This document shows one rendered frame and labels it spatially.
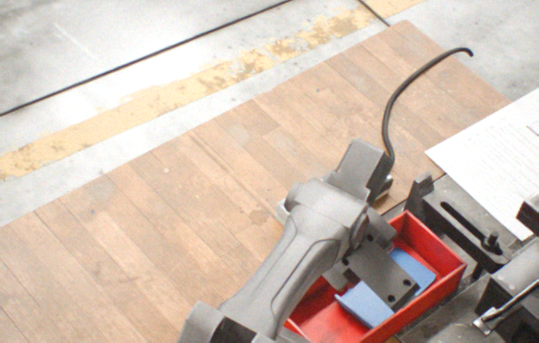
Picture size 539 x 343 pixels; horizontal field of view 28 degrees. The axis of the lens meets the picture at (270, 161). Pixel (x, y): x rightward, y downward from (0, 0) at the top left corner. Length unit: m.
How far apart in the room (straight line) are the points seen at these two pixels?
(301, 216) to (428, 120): 0.70
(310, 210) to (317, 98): 0.66
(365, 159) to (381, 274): 0.14
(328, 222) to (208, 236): 0.45
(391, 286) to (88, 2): 2.18
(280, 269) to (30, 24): 2.23
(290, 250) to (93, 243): 0.51
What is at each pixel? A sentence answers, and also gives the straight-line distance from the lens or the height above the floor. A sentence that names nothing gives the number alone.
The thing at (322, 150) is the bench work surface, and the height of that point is 0.90.
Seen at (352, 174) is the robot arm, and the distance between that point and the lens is 1.22.
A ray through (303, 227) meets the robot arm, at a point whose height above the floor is 1.26.
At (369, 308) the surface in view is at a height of 0.91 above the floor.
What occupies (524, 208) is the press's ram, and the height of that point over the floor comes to 1.13.
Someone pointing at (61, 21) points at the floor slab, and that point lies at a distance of 3.23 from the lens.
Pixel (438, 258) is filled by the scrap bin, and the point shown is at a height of 0.93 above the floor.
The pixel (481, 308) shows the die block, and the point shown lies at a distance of 1.55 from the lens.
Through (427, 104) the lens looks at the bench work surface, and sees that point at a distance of 1.82.
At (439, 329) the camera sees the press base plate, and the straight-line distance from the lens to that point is 1.53.
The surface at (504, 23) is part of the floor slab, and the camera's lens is 3.52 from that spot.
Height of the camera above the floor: 2.12
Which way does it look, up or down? 47 degrees down
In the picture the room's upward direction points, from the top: 11 degrees clockwise
